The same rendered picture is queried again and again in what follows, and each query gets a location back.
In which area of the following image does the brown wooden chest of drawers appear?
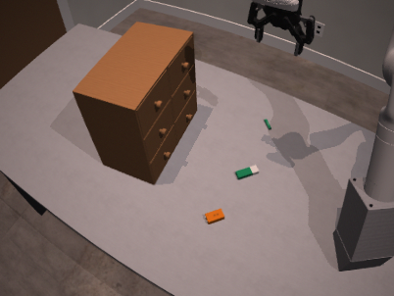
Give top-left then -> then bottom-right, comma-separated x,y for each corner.
73,22 -> 197,185

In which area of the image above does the dark brown drawer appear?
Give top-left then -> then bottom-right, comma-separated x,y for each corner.
144,99 -> 173,162
172,65 -> 195,120
169,36 -> 194,94
150,126 -> 176,182
136,70 -> 171,137
175,90 -> 196,142

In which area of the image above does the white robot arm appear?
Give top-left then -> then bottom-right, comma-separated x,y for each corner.
252,0 -> 394,202

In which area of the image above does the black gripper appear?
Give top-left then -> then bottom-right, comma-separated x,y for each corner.
247,0 -> 315,57

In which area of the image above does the green rectangular block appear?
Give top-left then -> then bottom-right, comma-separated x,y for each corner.
235,165 -> 259,180

